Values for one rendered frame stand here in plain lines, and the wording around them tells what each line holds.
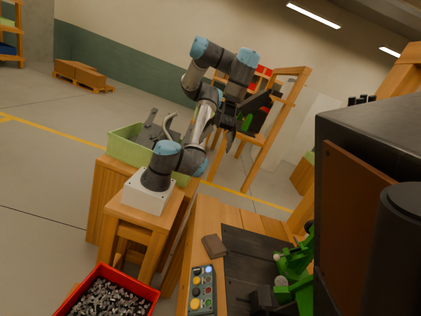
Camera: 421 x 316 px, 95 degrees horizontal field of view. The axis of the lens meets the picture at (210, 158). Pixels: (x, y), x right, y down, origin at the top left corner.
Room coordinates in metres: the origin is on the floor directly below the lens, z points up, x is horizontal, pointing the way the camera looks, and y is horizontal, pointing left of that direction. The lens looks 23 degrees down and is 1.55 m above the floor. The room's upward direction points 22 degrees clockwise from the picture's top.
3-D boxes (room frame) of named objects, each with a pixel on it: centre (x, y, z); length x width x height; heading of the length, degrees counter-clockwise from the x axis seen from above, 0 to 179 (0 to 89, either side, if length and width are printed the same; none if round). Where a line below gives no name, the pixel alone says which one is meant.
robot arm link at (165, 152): (0.83, 0.20, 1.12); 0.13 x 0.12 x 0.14; 107
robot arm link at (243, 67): (0.73, 0.01, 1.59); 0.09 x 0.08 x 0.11; 17
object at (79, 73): (5.11, 3.93, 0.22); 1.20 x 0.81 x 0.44; 92
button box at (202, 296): (0.42, -0.14, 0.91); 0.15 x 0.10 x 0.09; 9
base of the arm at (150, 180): (0.82, 0.21, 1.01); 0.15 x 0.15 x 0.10
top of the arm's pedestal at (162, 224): (0.82, 0.22, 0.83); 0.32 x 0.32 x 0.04; 3
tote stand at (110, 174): (1.31, 0.35, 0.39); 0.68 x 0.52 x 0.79; 89
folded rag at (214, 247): (0.62, -0.15, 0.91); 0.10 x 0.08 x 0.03; 37
